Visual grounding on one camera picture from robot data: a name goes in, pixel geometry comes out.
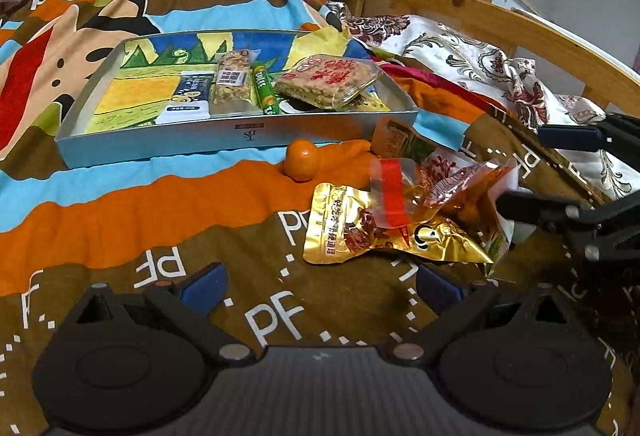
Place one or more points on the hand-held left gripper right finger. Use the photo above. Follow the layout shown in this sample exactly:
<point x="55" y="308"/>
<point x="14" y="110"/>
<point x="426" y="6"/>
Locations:
<point x="437" y="288"/>

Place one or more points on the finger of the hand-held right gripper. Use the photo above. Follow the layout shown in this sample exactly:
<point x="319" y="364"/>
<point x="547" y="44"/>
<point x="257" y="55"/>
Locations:
<point x="540" y="208"/>
<point x="570" y="138"/>

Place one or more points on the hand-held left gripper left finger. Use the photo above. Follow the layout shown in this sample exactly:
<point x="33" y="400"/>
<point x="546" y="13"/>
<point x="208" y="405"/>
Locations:
<point x="202" y="286"/>

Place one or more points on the clear orange snack packet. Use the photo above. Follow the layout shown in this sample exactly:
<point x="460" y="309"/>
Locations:
<point x="465" y="188"/>

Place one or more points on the grey shallow tray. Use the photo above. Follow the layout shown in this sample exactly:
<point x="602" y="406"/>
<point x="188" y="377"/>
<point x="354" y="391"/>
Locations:
<point x="200" y="135"/>

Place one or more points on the blue white snack packet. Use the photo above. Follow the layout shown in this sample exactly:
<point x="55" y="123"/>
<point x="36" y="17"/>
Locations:
<point x="185" y="100"/>

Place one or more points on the yellow snack packet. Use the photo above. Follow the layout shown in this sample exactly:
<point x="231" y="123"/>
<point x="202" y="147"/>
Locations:
<point x="372" y="104"/>

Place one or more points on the clear nut bar packet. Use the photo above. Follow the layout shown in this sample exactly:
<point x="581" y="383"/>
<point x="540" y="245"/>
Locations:
<point x="230" y="88"/>

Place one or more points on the green stick snack packet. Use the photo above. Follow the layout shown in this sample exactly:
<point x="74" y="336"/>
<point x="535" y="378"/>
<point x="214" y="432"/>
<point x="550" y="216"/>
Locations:
<point x="263" y="88"/>

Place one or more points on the rice cake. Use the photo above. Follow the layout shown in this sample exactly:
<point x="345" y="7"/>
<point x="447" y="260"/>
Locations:
<point x="325" y="80"/>

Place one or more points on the white green snack packet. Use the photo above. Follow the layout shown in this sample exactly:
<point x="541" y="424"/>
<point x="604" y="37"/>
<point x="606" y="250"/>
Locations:
<point x="500" y="243"/>

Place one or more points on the colourful printed blanket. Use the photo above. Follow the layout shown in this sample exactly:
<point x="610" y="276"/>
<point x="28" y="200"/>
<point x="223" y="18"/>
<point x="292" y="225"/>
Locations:
<point x="150" y="216"/>

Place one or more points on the clear red snack packet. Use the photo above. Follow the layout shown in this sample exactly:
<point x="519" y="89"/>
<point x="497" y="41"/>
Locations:
<point x="392" y="191"/>

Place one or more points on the gold foil snack packet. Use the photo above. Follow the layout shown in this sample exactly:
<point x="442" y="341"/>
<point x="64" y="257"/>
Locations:
<point x="345" y="226"/>

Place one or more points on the floral patterned cloth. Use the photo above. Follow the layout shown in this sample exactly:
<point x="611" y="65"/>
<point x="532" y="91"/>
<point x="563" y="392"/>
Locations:
<point x="450" y="40"/>

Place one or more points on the orange green snack packet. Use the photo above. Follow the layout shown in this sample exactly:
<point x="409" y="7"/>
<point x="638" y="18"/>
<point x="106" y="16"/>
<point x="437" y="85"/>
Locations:
<point x="395" y="138"/>

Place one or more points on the mandarin orange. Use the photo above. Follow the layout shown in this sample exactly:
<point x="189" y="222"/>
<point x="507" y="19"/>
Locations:
<point x="300" y="160"/>

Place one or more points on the wooden bed frame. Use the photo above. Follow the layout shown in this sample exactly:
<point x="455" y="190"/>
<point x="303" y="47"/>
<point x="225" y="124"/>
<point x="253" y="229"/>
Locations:
<point x="550" y="40"/>

